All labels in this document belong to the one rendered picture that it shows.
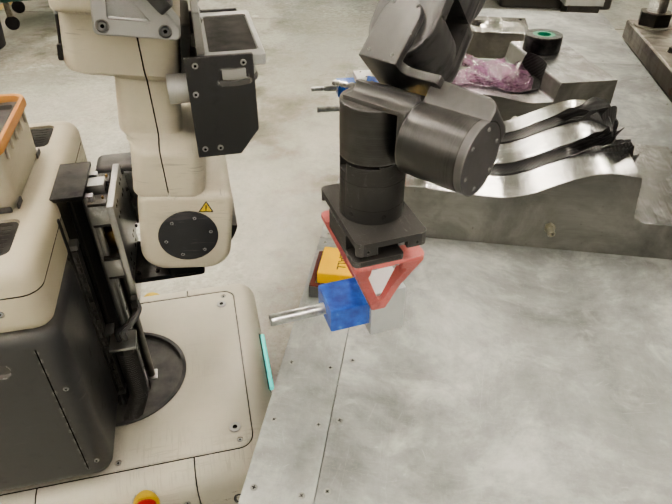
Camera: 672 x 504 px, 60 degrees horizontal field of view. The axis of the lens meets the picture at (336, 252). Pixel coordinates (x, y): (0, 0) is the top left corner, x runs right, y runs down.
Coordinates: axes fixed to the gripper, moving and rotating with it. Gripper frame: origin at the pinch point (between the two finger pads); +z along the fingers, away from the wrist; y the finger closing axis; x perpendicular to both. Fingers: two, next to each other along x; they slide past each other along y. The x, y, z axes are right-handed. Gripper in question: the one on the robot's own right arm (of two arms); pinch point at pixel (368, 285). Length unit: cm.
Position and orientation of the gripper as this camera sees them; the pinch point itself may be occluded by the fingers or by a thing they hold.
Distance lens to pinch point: 57.7
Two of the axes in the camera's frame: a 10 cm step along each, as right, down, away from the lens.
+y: -3.2, -5.7, 7.6
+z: 0.1, 8.0, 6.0
